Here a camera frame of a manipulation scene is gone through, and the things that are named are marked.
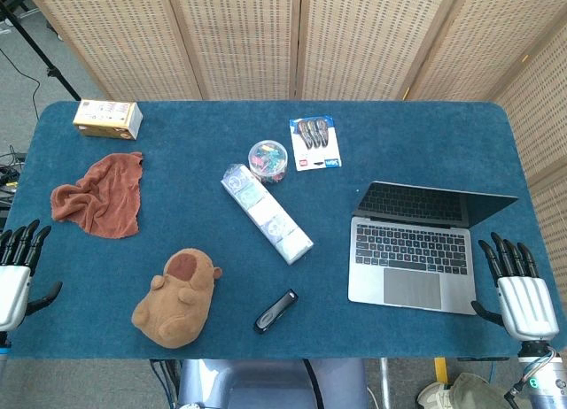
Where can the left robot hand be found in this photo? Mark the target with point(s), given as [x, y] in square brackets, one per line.
[13, 289]

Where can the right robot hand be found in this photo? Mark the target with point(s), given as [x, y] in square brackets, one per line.
[525, 300]

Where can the silver laptop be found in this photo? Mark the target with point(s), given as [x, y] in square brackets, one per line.
[412, 254]

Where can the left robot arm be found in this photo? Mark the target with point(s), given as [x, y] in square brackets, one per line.
[3, 351]

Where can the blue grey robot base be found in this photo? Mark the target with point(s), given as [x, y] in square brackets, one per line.
[270, 384]

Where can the olive green trouser leg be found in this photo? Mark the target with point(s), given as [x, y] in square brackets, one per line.
[480, 391]

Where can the yellow table leg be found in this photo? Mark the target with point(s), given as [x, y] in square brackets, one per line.
[440, 370]

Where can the rust brown cloth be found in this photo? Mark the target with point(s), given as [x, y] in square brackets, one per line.
[102, 194]

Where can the white sneaker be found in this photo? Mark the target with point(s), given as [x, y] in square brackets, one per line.
[436, 395]

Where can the metal table leg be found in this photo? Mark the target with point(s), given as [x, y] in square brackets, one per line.
[384, 382]

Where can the brown capybara plush toy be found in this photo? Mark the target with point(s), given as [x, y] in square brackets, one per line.
[177, 298]

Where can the yellow white cardboard box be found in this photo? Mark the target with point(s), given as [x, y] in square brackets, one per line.
[108, 119]

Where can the black tripod stand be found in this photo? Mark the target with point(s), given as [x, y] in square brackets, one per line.
[35, 46]

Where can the black stapler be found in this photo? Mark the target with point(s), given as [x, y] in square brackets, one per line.
[274, 311]

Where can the blue table mat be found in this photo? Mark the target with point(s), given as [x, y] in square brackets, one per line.
[274, 232]

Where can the long clear tissue pack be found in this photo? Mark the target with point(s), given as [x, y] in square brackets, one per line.
[266, 212]

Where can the clear tub of clips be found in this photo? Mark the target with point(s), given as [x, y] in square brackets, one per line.
[267, 161]

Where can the woven folding screen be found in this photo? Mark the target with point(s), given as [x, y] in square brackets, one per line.
[310, 41]

